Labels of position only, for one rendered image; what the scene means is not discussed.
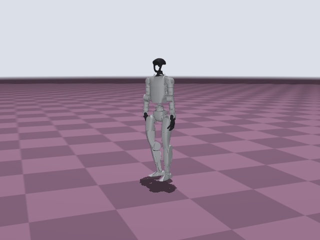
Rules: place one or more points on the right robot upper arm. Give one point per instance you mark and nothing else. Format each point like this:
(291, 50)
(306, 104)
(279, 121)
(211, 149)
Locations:
(147, 96)

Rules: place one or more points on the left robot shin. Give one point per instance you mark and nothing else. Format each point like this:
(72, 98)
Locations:
(167, 159)

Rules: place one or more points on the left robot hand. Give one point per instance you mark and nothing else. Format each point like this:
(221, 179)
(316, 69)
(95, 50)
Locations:
(172, 123)

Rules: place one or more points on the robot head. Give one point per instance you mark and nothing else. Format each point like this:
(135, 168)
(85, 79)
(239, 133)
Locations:
(159, 62)

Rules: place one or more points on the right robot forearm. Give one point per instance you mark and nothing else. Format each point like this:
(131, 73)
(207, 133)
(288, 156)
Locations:
(145, 106)

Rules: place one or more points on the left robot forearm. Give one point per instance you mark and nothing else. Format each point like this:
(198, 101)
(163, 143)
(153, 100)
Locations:
(172, 107)

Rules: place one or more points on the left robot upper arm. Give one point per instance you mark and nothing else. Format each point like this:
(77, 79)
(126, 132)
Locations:
(170, 88)

